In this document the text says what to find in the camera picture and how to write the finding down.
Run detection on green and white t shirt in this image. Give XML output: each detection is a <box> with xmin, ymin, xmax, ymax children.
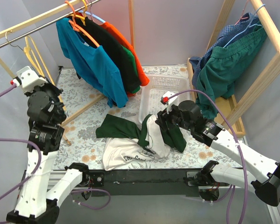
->
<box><xmin>96</xmin><ymin>114</ymin><xmax>187</xmax><ymax>171</ymax></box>

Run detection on blue t shirt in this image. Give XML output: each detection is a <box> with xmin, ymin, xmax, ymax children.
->
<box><xmin>56</xmin><ymin>18</ymin><xmax>128</xmax><ymax>108</ymax></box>

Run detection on orange plastic hanger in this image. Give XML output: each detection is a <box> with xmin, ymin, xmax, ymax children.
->
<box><xmin>64</xmin><ymin>0</ymin><xmax>100</xmax><ymax>48</ymax></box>

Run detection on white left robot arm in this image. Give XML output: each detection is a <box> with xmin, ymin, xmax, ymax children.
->
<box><xmin>6</xmin><ymin>83</ymin><xmax>90</xmax><ymax>224</ymax></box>

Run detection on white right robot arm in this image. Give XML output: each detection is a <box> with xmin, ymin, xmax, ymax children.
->
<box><xmin>156</xmin><ymin>97</ymin><xmax>280</xmax><ymax>207</ymax></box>

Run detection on orange t shirt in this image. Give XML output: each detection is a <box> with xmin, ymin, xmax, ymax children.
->
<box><xmin>100</xmin><ymin>22</ymin><xmax>150</xmax><ymax>86</ymax></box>

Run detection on black t shirt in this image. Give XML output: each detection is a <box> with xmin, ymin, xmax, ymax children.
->
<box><xmin>75</xmin><ymin>18</ymin><xmax>140</xmax><ymax>93</ymax></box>

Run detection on dark yellow plastic hanger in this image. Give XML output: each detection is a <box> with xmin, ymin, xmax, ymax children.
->
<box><xmin>71</xmin><ymin>0</ymin><xmax>88</xmax><ymax>26</ymax></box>

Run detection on white plastic basket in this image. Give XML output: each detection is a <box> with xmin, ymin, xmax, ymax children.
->
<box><xmin>139</xmin><ymin>74</ymin><xmax>189</xmax><ymax>122</ymax></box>

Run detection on wooden clothes rack right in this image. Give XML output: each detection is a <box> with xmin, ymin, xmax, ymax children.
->
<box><xmin>186</xmin><ymin>0</ymin><xmax>280</xmax><ymax>138</ymax></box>

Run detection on wooden clothes rack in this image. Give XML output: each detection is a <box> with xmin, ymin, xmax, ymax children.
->
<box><xmin>186</xmin><ymin>0</ymin><xmax>280</xmax><ymax>138</ymax></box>
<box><xmin>0</xmin><ymin>0</ymin><xmax>136</xmax><ymax>145</ymax></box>

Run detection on teal green shorts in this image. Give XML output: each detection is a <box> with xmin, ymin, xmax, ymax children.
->
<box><xmin>195</xmin><ymin>21</ymin><xmax>269</xmax><ymax>119</ymax></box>

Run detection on floral table cloth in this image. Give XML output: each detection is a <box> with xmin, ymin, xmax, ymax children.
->
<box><xmin>53</xmin><ymin>68</ymin><xmax>240</xmax><ymax>170</ymax></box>

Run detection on wooden clothes rack left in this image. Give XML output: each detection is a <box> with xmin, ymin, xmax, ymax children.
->
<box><xmin>0</xmin><ymin>0</ymin><xmax>136</xmax><ymax>145</ymax></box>

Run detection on metal hanging rod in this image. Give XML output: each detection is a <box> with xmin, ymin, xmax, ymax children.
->
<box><xmin>0</xmin><ymin>0</ymin><xmax>102</xmax><ymax>51</ymax></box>

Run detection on blue checkered shorts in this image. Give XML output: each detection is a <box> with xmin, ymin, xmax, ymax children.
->
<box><xmin>189</xmin><ymin>12</ymin><xmax>262</xmax><ymax>86</ymax></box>

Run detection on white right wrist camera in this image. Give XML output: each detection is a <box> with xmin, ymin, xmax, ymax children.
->
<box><xmin>161</xmin><ymin>91</ymin><xmax>178</xmax><ymax>114</ymax></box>

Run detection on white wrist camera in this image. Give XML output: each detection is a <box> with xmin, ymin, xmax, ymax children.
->
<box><xmin>10</xmin><ymin>66</ymin><xmax>48</xmax><ymax>93</ymax></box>
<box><xmin>161</xmin><ymin>91</ymin><xmax>178</xmax><ymax>114</ymax></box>

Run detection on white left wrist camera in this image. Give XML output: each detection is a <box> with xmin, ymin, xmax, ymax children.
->
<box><xmin>10</xmin><ymin>66</ymin><xmax>48</xmax><ymax>93</ymax></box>

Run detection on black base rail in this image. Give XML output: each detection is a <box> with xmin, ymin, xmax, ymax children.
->
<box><xmin>84</xmin><ymin>167</ymin><xmax>227</xmax><ymax>198</ymax></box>

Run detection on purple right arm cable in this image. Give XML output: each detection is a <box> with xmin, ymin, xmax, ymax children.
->
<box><xmin>172</xmin><ymin>89</ymin><xmax>249</xmax><ymax>224</ymax></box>

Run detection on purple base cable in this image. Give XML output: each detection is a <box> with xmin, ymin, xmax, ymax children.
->
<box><xmin>71</xmin><ymin>188</ymin><xmax>112</xmax><ymax>210</ymax></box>

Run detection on light blue wire hanger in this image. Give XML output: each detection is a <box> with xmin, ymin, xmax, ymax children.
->
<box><xmin>223</xmin><ymin>4</ymin><xmax>265</xmax><ymax>48</ymax></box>

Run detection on pink wire hanger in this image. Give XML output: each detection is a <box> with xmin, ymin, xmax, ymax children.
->
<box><xmin>235</xmin><ymin>0</ymin><xmax>249</xmax><ymax>25</ymax></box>

